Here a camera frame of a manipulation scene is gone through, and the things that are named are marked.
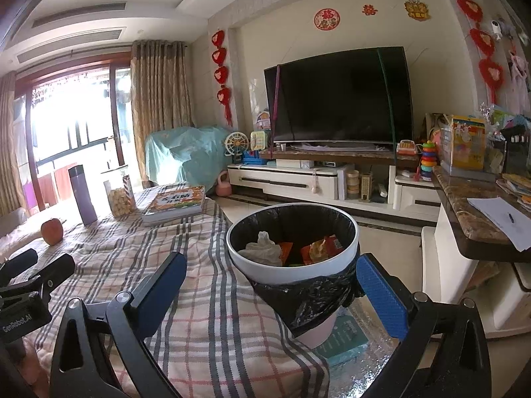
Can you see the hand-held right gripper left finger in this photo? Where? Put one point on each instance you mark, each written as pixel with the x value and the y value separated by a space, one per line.
pixel 164 286

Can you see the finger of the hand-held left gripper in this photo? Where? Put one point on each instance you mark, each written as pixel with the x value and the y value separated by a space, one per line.
pixel 52 271
pixel 18 265

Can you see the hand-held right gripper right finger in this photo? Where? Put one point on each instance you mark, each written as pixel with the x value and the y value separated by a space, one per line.
pixel 381 294

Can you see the orange snack wrapper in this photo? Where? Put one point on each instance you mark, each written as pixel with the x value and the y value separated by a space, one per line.
pixel 321 251

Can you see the white bin with black bag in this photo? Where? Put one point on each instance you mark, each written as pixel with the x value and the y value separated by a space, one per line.
pixel 290 273

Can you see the white tissue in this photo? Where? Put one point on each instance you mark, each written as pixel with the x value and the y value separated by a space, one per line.
pixel 261 251

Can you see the pink sofa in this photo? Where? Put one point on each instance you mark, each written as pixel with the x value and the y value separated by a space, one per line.
pixel 18 232

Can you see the red apple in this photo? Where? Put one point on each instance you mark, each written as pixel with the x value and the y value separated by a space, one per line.
pixel 52 232

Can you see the plaid tablecloth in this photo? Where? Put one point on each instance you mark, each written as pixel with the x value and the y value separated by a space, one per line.
pixel 199 306

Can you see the green booklet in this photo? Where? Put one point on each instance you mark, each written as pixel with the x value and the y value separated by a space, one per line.
pixel 346 336

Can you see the white cabinet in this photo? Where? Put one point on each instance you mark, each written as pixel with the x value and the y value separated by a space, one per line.
pixel 448 265

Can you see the purple thermos bottle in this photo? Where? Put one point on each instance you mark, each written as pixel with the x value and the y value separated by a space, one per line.
pixel 83 199

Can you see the glass side table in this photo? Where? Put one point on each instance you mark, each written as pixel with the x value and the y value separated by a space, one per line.
pixel 373 373

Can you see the colourful children's book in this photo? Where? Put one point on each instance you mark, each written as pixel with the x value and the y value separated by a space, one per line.
pixel 174 205

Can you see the glass cookie jar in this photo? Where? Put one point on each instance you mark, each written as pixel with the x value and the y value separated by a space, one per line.
pixel 119 199

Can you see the wooden building model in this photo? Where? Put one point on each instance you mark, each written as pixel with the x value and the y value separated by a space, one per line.
pixel 366 188

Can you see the stack of round wooden boxes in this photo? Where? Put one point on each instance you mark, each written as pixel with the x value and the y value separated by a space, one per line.
pixel 352 184

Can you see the pink kettlebell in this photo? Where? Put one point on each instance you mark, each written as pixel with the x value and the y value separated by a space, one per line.
pixel 224 186

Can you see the brown marble counter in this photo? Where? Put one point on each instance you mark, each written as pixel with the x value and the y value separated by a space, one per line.
pixel 460 207

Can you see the beige curtain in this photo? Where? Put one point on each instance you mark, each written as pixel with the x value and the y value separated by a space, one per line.
pixel 161 103
pixel 10 145

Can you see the pink hanging brush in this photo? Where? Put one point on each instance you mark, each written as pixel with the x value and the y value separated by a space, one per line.
pixel 316 186

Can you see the teal furniture cover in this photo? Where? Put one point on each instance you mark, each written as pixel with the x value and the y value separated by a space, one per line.
pixel 186 157

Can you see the white paper sheet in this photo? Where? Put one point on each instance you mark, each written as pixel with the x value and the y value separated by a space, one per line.
pixel 495 219

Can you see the sliding balcony door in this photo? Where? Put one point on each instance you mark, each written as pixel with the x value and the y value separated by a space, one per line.
pixel 79 132

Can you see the white television stand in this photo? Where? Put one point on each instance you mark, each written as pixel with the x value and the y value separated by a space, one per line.
pixel 290 182

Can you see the toy cash register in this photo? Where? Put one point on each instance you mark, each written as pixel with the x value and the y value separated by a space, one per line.
pixel 408 149

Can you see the blue toy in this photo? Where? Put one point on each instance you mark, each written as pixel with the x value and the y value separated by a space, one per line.
pixel 254 158

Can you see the toy ferris wheel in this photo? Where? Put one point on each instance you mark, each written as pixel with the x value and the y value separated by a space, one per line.
pixel 237 145

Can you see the yellow printed box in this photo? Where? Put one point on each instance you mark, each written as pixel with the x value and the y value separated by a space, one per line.
pixel 466 143

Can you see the yellow green toy phone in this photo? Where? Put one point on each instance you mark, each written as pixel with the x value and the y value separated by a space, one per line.
pixel 259 139

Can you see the pink arch toy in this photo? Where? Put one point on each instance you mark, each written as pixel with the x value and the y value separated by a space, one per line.
pixel 263 121

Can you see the black flat television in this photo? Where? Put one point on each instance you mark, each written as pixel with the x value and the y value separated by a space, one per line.
pixel 336 95

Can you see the pink hanging clothing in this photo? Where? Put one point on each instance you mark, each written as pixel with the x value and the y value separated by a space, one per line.
pixel 520 83

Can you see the ceiling air vent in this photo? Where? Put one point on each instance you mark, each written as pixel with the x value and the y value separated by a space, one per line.
pixel 79 15

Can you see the round red wall decal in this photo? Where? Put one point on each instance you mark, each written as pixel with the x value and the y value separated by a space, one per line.
pixel 327 19

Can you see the small red wall decal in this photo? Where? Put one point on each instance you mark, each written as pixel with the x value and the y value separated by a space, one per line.
pixel 368 10

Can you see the yellow figure wall decal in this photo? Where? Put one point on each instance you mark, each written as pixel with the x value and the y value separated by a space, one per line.
pixel 416 8

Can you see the white security camera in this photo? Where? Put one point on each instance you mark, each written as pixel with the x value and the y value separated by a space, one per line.
pixel 497 29

